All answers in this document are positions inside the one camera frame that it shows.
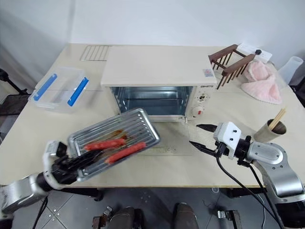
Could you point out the pink fluffy towel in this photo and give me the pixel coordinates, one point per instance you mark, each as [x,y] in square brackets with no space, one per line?
[262,83]

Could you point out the wooden chopsticks bundle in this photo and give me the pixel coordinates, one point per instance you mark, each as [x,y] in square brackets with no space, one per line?
[278,119]

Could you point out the black plug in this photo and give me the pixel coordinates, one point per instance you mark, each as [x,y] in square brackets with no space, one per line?
[258,51]

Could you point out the red sausage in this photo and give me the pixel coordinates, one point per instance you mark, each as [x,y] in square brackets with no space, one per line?
[126,152]
[107,144]

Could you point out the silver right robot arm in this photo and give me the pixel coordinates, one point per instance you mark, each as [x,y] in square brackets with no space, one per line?
[276,164]

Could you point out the black tripod stand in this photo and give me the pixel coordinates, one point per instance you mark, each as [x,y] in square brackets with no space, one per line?
[9,82]

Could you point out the silver ribbed baking tray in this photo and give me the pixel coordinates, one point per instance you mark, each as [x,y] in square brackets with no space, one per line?
[140,126]

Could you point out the dark rounded shape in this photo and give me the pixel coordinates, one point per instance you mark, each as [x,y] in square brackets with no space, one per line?
[186,217]
[126,218]

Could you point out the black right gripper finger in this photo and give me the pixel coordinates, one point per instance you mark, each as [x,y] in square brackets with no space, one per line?
[206,128]
[202,147]

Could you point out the cream toaster oven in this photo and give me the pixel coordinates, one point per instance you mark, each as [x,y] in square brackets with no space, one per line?
[152,64]

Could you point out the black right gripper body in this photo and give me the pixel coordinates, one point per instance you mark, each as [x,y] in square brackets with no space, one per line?
[221,149]

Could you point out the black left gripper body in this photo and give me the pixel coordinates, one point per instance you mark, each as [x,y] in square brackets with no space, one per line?
[64,169]

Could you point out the black equipment case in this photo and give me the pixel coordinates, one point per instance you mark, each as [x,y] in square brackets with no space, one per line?
[299,93]

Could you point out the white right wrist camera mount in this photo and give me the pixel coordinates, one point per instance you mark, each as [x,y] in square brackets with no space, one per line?
[230,136]

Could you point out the tan cylindrical chopstick holder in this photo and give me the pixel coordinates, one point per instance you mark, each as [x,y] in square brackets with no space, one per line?
[267,134]

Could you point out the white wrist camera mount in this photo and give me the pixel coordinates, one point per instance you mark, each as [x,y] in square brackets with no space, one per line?
[230,136]
[50,152]

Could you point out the brown wooden peg rack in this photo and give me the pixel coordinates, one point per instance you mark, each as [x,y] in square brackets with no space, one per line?
[231,68]

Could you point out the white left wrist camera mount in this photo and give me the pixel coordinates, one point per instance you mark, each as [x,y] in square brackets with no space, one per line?
[50,152]

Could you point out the black table frame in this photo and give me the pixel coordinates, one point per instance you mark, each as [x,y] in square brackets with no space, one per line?
[166,190]

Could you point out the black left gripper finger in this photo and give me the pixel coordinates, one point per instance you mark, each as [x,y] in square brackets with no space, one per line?
[93,161]
[89,153]

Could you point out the glass toaster oven door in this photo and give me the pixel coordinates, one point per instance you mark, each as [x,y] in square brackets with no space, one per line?
[177,140]

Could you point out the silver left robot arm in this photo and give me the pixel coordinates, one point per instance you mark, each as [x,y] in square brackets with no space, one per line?
[21,193]

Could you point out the translucent plastic cup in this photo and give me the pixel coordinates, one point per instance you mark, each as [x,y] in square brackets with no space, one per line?
[290,69]

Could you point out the clear box with blue clips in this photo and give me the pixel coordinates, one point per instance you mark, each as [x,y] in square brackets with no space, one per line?
[59,90]

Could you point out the metal caster wheel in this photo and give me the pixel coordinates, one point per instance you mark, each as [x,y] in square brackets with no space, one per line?
[102,218]
[228,217]

